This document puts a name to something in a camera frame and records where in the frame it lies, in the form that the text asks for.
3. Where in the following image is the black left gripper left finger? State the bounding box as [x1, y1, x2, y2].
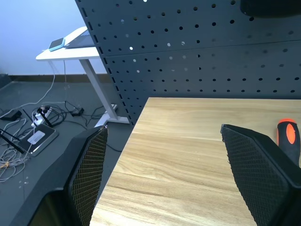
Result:
[8, 125, 109, 226]

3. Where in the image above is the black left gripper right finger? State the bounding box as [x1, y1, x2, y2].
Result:
[220, 124, 301, 226]

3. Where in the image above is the dark perforated pegboard panel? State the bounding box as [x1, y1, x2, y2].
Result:
[74, 0, 301, 126]

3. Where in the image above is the black wifi router with antennas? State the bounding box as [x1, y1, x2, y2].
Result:
[0, 109, 59, 157]

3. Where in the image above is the white power strip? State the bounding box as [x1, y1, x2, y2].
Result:
[31, 106, 53, 128]

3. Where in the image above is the black power adapter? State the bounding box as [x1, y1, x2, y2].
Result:
[71, 107, 85, 117]

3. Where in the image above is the small black box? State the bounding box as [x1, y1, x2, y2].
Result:
[0, 109, 23, 121]

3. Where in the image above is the white side table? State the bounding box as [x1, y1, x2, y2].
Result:
[35, 26, 130, 128]

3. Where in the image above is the phone in light blue case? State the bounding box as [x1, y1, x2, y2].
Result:
[48, 37, 66, 52]

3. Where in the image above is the grey laptop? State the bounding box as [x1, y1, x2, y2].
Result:
[64, 29, 97, 49]

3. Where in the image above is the orange and black tool handle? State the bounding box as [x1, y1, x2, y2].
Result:
[277, 118, 301, 169]

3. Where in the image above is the grey cable bundle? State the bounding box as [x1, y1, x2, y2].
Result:
[0, 117, 32, 184]

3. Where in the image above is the white cable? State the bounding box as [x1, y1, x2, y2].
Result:
[0, 60, 57, 118]

